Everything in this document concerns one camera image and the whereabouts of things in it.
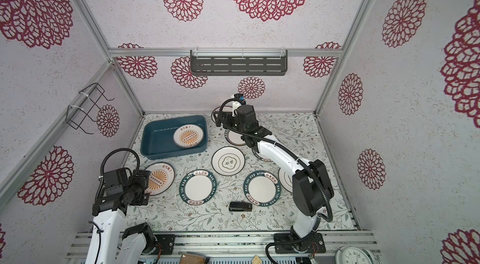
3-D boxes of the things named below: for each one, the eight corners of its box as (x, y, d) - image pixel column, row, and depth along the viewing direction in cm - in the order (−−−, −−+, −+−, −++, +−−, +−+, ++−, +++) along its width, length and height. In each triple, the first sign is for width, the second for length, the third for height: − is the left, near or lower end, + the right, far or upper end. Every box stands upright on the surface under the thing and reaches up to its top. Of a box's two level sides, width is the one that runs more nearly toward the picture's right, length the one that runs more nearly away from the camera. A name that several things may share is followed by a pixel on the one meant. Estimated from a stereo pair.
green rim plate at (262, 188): (243, 206, 86) (243, 205, 84) (243, 172, 97) (243, 170, 95) (282, 206, 86) (283, 205, 84) (277, 172, 97) (278, 170, 95)
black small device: (229, 211, 84) (228, 209, 82) (229, 203, 86) (229, 201, 84) (252, 211, 84) (252, 209, 82) (251, 203, 86) (252, 201, 84)
